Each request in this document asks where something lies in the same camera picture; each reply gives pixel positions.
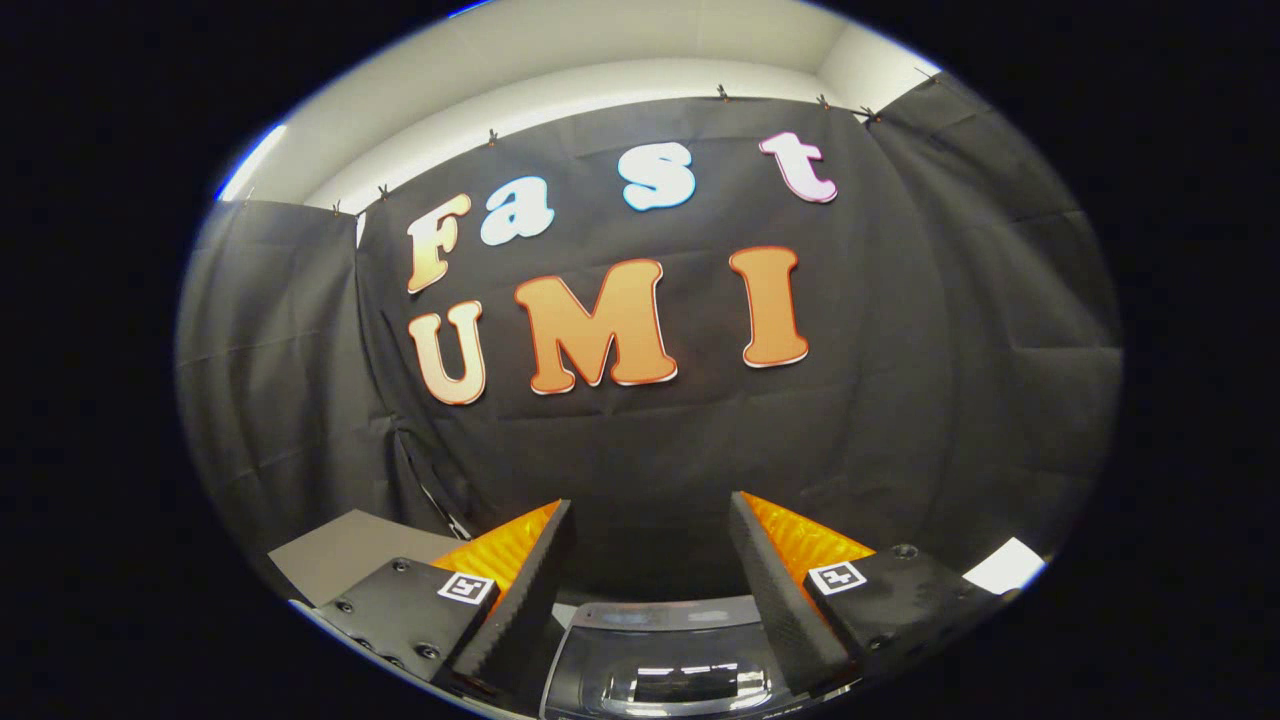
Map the grey washing machine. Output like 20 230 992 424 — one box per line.
540 597 801 720

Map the black backdrop cloth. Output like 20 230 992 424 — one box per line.
175 70 1123 611

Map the white flat board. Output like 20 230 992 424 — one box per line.
962 537 1048 597

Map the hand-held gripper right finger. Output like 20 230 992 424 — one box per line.
728 490 1011 698

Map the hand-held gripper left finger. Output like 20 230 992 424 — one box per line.
310 498 576 706

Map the grey flat board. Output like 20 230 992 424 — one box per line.
268 508 466 607

